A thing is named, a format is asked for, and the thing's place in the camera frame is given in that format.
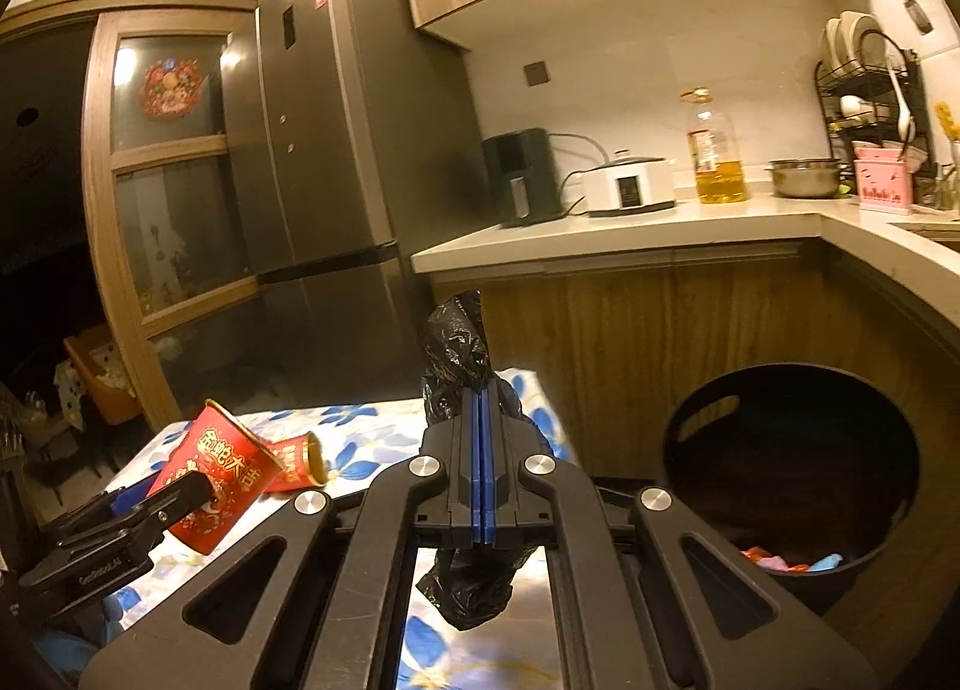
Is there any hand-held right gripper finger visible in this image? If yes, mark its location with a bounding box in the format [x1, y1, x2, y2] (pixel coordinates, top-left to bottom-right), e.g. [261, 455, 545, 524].
[484, 390, 880, 690]
[79, 392, 485, 690]

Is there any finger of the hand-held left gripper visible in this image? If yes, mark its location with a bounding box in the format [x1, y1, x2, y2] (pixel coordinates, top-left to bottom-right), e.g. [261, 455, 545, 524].
[133, 471, 218, 535]
[40, 482, 152, 550]

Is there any large red paper cup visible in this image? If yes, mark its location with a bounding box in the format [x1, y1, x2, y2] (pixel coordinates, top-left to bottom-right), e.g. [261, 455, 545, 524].
[145, 398, 284, 555]

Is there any black plastic bag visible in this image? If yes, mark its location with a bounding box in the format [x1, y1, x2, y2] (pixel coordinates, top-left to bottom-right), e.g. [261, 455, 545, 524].
[415, 288, 557, 632]

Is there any black round trash bin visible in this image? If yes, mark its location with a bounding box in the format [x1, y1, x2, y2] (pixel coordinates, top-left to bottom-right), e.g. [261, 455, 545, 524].
[661, 361, 923, 617]

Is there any person's left hand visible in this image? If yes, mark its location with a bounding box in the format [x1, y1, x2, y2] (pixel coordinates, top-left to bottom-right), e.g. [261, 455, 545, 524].
[33, 625, 104, 677]

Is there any blue floral tablecloth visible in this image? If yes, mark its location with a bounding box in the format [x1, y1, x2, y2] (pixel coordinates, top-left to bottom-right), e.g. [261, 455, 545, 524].
[96, 366, 572, 690]

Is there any orange box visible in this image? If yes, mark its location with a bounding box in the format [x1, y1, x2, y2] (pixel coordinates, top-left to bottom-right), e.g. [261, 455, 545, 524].
[63, 325, 145, 430]

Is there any small red paper cup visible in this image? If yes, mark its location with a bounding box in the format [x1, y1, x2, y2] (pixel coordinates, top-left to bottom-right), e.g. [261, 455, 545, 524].
[262, 432, 332, 495]

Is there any kitchen counter with wooden cabinets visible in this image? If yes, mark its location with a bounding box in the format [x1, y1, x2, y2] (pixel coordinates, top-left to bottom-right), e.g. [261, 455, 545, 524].
[410, 190, 960, 632]

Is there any wooden framed glass sliding door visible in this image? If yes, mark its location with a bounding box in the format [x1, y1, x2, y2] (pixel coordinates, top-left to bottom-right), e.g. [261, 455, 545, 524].
[78, 7, 272, 437]

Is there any dark air fryer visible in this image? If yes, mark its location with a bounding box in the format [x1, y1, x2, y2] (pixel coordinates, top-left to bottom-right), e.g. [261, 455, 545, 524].
[481, 127, 565, 228]

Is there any white rice cooker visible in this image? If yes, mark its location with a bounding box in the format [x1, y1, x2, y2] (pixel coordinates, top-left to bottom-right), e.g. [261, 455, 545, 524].
[583, 149, 677, 218]

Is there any grey steel refrigerator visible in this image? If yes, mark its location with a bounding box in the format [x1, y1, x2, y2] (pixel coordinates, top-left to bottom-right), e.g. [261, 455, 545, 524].
[253, 0, 490, 392]

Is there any cooking oil bottle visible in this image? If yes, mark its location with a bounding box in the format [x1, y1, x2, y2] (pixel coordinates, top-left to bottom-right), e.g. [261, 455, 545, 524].
[680, 86, 752, 206]

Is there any red round door decoration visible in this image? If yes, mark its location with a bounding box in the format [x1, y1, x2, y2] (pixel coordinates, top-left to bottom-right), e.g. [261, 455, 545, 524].
[142, 55, 205, 120]

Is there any steel pot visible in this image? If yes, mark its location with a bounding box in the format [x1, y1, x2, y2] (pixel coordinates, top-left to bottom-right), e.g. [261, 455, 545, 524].
[764, 158, 846, 200]

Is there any pink utensil box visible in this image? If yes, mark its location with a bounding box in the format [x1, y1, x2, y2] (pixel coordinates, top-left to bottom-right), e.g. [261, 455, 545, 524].
[853, 142, 915, 215]

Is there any white ladle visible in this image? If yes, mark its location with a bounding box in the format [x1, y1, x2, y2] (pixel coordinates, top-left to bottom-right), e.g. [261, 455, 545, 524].
[886, 52, 918, 143]

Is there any stack of white plates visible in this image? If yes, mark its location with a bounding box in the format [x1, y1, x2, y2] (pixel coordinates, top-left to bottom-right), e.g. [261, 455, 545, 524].
[824, 10, 887, 73]

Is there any black wire dish rack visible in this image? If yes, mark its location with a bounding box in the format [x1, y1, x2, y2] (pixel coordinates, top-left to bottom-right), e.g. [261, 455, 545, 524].
[815, 10, 940, 201]

